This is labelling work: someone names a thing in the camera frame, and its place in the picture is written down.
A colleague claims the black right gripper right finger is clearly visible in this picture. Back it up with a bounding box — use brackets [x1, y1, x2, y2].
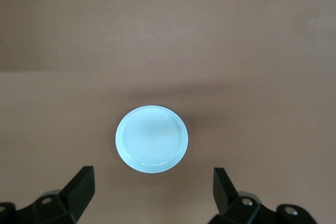
[212, 167, 266, 224]

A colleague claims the light blue round plate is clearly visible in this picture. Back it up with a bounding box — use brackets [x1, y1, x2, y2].
[115, 105, 188, 174]

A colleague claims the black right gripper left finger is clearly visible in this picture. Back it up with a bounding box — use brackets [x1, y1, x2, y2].
[15, 165, 95, 224]

